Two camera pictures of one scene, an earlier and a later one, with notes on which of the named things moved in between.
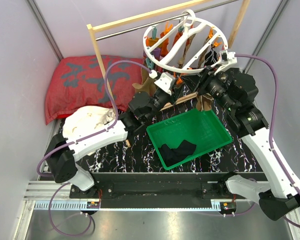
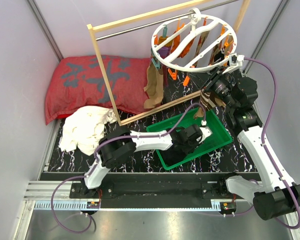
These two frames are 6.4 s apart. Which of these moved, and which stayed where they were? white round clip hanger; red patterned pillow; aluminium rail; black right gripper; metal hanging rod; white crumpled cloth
Moved: white round clip hanger; black right gripper
Stayed: red patterned pillow; aluminium rail; metal hanging rod; white crumpled cloth
